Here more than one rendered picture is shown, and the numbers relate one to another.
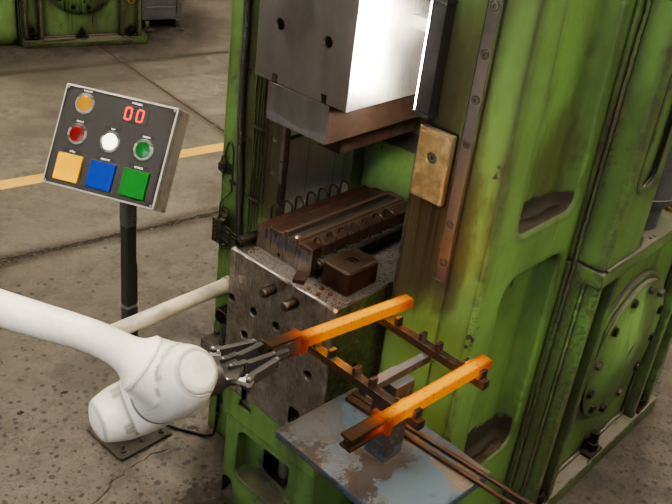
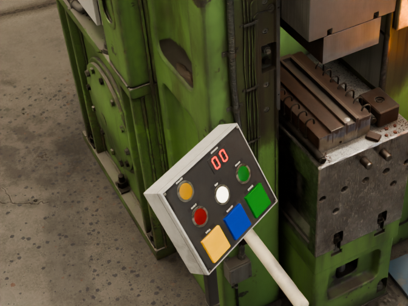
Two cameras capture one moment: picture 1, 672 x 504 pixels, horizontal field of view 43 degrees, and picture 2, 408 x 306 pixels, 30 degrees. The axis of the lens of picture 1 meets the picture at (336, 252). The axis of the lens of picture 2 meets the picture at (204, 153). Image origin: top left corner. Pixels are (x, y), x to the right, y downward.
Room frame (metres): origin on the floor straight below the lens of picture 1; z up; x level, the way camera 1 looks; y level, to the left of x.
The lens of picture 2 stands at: (1.47, 1.97, 2.61)
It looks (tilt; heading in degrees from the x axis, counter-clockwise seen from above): 43 degrees down; 297
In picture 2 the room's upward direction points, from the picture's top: 5 degrees counter-clockwise
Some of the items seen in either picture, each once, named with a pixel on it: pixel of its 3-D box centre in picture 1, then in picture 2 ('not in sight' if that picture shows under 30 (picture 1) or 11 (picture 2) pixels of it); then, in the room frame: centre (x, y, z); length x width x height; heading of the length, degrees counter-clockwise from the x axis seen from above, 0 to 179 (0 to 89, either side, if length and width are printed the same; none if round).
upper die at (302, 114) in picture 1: (355, 97); (312, 8); (2.06, 0.00, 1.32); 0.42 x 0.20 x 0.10; 141
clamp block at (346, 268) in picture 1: (350, 271); (378, 107); (1.84, -0.04, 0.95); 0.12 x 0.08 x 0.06; 141
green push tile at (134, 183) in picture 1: (134, 184); (257, 200); (2.05, 0.55, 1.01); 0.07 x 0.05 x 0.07; 76
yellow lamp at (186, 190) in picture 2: (84, 103); (185, 191); (2.18, 0.73, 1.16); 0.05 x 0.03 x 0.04; 51
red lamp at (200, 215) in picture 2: (77, 133); (200, 216); (2.14, 0.74, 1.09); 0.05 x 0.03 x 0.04; 51
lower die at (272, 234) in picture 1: (339, 223); (309, 98); (2.06, 0.00, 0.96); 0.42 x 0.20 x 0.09; 141
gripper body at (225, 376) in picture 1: (218, 372); not in sight; (1.29, 0.19, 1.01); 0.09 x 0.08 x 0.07; 136
